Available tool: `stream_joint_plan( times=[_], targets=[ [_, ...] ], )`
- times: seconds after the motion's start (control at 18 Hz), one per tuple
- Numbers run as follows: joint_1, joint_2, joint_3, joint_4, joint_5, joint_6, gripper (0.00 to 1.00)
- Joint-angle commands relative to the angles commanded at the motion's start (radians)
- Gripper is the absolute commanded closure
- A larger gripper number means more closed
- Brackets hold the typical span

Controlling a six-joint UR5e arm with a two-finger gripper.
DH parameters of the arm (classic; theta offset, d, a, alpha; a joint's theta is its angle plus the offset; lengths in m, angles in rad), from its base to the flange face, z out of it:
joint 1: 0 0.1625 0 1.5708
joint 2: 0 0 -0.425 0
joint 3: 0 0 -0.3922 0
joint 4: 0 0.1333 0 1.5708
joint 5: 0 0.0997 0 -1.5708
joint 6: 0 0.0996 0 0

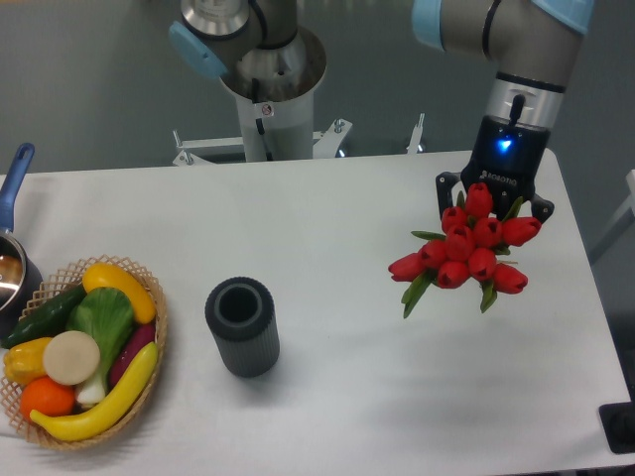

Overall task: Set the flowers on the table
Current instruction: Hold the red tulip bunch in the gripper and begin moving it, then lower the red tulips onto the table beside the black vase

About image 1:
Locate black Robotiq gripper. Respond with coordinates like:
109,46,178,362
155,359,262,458
436,116,555,222

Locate red tulip bouquet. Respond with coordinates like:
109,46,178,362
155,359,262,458
388,181,542,318

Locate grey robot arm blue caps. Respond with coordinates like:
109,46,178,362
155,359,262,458
169,1,593,221

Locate white furniture at right edge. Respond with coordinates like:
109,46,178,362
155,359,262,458
588,170,634,266

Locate black device at table edge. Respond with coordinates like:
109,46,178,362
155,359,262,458
598,402,634,454

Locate dark grey ribbed vase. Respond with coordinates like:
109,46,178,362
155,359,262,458
204,277,280,378

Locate purple sweet potato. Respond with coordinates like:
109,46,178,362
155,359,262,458
108,323,155,389

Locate yellow squash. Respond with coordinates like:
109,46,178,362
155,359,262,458
82,263,156,324

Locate green bok choy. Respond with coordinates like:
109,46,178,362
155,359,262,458
65,288,134,410

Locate yellow banana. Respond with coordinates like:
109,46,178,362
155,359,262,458
30,342,159,442

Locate woven wicker basket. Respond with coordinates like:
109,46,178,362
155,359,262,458
1,256,168,450

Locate beige round disc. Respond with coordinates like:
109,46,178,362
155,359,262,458
43,330,100,386

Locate green cucumber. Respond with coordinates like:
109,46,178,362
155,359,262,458
1,285,86,349

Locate orange fruit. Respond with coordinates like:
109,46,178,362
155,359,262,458
20,377,75,420

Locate yellow bell pepper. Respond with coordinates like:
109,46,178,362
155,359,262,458
3,337,53,386

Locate white metal base frame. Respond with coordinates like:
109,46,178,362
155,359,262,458
173,112,426,167

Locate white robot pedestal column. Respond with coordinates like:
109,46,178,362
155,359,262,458
221,27,326,163

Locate black cable on pedestal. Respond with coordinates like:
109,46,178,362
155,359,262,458
250,78,274,163

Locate blue handled steel saucepan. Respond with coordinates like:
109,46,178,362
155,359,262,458
1,143,43,338

